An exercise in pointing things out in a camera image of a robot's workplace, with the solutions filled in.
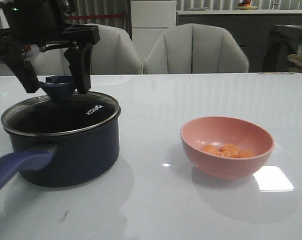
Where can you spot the grey upholstered chair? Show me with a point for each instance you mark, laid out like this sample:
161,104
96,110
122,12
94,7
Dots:
113,54
195,48

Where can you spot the grey counter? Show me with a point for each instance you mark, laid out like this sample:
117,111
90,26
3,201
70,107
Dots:
250,28

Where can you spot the pink bowl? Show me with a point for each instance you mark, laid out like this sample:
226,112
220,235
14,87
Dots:
218,131

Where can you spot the left grey upholstered chair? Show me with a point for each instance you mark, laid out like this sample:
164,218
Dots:
113,54

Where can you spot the glass lid blue knob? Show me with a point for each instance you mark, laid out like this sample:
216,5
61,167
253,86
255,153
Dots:
61,111

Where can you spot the right grey upholstered chair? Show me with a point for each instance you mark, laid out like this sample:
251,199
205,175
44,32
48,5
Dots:
195,48

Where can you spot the fruit plate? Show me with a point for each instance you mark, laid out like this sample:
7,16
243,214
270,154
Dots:
246,5

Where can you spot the red barrier tape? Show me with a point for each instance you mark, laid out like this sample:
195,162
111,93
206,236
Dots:
92,17

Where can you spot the white cabinet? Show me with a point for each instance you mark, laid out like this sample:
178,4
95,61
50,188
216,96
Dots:
148,19

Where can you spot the dark blue saucepan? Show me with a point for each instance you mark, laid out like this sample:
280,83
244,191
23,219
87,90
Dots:
62,161

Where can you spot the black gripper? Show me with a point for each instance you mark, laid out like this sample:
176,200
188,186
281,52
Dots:
44,23

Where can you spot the dark armchair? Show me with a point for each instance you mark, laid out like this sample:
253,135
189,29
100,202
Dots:
284,40

